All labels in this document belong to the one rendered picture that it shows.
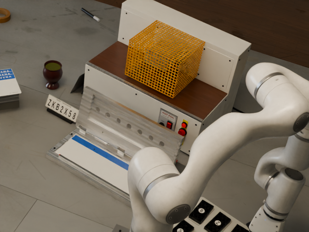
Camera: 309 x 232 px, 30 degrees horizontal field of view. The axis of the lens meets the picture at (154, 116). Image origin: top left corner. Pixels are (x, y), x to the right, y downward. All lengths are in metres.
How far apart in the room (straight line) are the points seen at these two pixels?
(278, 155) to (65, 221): 0.76
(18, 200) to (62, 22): 1.19
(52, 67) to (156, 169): 1.10
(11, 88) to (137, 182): 0.97
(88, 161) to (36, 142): 0.23
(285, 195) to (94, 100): 0.82
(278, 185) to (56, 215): 0.76
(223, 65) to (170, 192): 0.94
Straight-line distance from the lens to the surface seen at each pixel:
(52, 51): 2.78
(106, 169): 2.18
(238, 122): 1.49
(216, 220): 2.09
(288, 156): 1.77
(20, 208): 2.07
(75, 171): 2.16
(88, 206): 2.08
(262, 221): 1.96
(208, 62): 2.33
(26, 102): 2.47
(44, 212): 2.06
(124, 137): 2.21
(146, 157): 1.55
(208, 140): 1.50
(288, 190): 1.86
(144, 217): 1.62
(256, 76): 1.55
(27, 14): 3.04
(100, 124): 2.25
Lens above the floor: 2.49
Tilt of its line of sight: 40 degrees down
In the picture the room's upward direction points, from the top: 11 degrees clockwise
